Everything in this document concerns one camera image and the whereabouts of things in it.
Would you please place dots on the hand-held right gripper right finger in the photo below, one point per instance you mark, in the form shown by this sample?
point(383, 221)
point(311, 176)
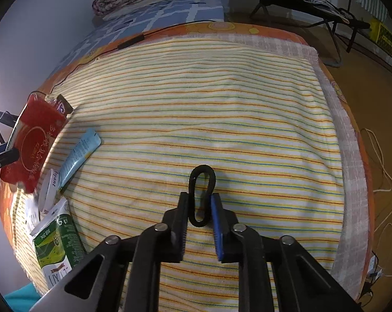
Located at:
point(217, 227)

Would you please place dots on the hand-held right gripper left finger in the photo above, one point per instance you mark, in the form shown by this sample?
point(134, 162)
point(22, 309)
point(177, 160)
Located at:
point(180, 234)

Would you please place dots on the red packet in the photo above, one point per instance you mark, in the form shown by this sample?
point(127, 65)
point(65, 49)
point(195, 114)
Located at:
point(30, 143)

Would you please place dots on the purple brown candy wrapper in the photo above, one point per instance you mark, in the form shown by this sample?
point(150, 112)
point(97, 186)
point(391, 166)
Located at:
point(63, 105)

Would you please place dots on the teal bag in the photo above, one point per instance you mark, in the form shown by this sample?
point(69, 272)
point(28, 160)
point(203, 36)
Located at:
point(20, 295)

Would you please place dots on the white box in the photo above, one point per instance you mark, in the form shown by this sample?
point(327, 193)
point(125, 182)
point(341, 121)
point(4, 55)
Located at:
point(48, 187)

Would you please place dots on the light blue tube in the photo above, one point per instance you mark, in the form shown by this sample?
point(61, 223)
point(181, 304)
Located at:
point(80, 151)

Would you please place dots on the green white drink carton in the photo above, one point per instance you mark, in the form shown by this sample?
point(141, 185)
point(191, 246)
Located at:
point(58, 243)

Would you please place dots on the white power strip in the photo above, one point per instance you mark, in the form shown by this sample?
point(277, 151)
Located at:
point(374, 268)

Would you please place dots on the blue checked bedsheet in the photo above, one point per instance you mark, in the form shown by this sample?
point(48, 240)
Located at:
point(170, 9)

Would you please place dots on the orange flowered sheet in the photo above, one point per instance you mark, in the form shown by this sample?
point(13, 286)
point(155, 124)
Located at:
point(274, 30)

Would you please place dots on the black folding chair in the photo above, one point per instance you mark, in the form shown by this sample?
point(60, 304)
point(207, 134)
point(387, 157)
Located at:
point(329, 22)

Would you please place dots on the yellow crate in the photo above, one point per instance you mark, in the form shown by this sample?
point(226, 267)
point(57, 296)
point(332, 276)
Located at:
point(383, 34)

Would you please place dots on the green white striped hanging cloth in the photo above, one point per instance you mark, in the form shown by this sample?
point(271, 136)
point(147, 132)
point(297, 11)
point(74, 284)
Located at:
point(373, 3)

